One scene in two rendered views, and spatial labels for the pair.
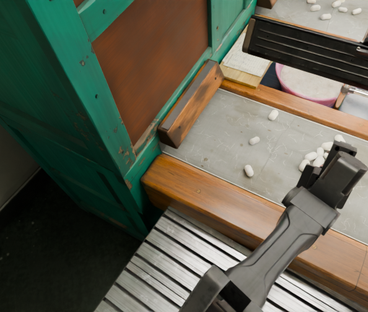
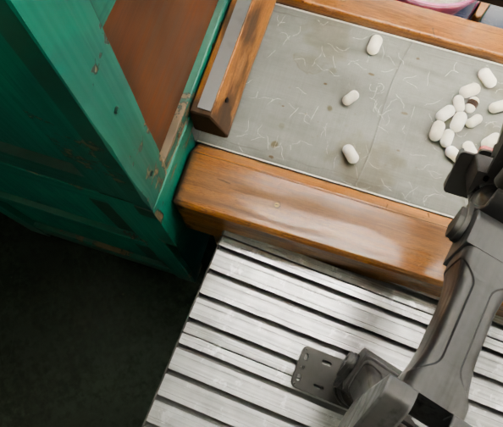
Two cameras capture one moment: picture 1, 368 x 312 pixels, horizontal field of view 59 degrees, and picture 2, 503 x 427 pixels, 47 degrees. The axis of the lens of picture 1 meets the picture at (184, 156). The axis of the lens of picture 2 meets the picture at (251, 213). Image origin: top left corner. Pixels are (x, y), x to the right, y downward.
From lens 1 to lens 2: 0.20 m
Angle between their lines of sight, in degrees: 18
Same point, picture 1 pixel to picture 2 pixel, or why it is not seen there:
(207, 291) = (389, 414)
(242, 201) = (350, 210)
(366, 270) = not seen: outside the picture
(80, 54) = (92, 57)
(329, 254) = not seen: hidden behind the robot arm
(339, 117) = (484, 36)
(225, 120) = (293, 65)
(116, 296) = (175, 389)
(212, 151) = (282, 127)
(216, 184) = (303, 188)
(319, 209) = not seen: outside the picture
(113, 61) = (127, 36)
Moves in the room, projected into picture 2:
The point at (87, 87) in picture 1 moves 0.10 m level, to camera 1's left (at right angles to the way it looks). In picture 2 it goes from (103, 105) to (2, 140)
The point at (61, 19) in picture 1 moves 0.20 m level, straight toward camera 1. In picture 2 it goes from (63, 13) to (227, 215)
